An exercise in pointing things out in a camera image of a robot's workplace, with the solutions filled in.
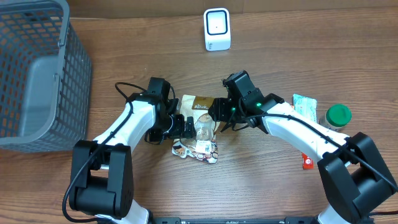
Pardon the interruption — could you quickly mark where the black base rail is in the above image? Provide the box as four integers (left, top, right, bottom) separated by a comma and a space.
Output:
149, 217, 318, 224

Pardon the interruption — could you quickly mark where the teal tissue packet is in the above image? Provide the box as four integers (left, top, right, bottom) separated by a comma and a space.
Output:
292, 93, 317, 123

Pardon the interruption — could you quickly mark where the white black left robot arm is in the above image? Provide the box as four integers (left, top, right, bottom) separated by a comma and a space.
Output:
62, 77, 197, 224

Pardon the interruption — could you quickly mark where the white barcode scanner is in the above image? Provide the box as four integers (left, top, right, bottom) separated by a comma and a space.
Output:
203, 7, 231, 52

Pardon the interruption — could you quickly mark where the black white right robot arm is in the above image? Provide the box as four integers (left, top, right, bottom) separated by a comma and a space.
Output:
208, 70, 397, 223

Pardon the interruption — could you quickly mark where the red candy bar wrapper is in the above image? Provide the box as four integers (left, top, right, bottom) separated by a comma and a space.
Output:
302, 153, 314, 170

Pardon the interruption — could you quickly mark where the green lid jar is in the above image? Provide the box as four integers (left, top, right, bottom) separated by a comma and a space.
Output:
318, 104, 352, 131

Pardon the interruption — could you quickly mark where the beige snack pouch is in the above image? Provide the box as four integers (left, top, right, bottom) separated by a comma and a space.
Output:
172, 95, 220, 164

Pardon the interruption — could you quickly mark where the grey plastic mesh basket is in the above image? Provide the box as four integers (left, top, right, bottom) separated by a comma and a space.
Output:
1, 0, 92, 153

